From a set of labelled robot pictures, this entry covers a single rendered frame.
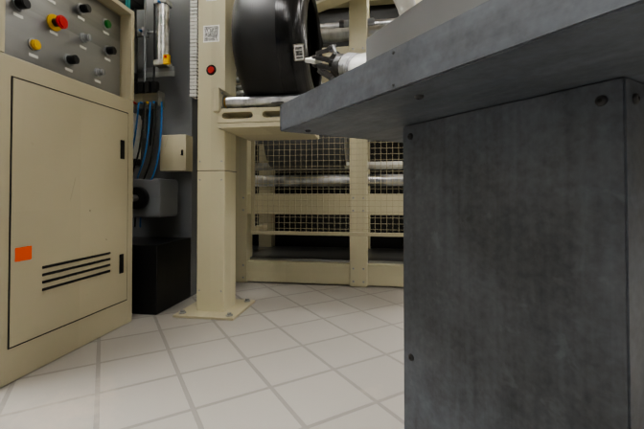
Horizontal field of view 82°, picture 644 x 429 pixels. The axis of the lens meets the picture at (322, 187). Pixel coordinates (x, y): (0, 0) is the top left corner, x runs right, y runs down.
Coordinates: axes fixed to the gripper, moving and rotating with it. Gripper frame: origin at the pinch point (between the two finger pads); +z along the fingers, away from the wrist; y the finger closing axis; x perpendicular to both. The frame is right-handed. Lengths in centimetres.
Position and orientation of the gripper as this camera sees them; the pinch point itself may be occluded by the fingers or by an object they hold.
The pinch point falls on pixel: (312, 60)
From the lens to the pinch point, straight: 142.9
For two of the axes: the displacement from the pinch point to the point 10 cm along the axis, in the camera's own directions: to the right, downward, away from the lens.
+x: 8.2, -3.3, 4.7
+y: 0.8, 8.7, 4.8
